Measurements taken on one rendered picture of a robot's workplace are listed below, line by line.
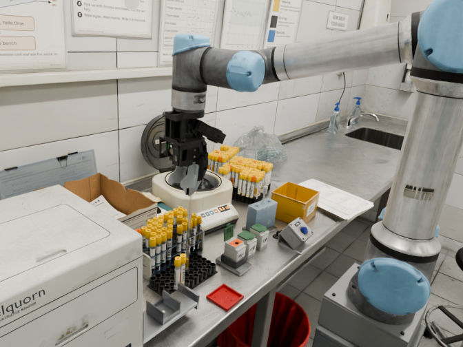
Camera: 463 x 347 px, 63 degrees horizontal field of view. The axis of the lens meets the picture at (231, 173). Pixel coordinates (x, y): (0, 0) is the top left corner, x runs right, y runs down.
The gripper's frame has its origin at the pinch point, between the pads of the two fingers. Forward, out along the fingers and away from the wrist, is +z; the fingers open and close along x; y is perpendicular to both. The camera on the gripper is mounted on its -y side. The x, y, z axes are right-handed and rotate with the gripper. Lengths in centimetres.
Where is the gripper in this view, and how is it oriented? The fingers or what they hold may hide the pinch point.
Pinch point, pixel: (190, 189)
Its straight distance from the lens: 92.4
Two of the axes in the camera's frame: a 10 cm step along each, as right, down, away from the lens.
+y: -6.4, 2.4, -7.3
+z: -0.9, 9.2, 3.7
